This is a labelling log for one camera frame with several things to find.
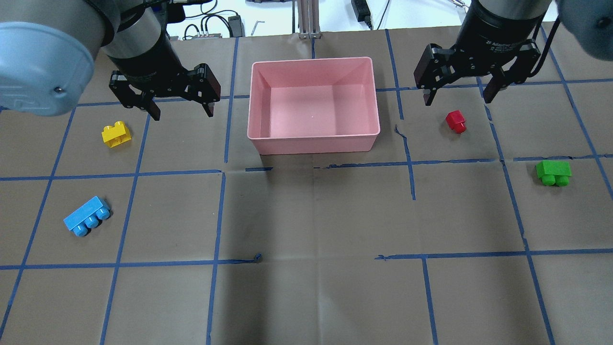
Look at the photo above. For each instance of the blue toy block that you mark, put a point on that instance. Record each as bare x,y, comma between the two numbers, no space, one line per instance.
88,216

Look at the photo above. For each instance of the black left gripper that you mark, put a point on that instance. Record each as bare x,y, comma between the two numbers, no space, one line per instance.
149,61

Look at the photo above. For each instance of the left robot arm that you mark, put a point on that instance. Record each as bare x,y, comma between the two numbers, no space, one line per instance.
49,47

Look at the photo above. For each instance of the aluminium frame post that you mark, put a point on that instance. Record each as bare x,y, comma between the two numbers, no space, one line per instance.
308,19

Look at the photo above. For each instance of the red toy block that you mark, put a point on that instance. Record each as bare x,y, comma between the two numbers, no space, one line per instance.
456,122

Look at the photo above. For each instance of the black power adapter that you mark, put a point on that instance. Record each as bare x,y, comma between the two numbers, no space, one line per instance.
236,26

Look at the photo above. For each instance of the yellow toy block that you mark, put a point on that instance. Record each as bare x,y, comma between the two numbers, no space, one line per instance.
116,134

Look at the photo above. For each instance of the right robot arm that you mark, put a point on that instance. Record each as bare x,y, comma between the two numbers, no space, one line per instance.
590,21

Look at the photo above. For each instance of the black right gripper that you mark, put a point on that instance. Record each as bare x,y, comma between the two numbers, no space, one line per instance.
493,32

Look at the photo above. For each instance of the pink plastic box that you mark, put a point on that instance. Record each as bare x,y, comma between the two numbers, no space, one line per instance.
322,105

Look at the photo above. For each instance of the green toy block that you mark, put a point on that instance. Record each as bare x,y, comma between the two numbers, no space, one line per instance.
553,172

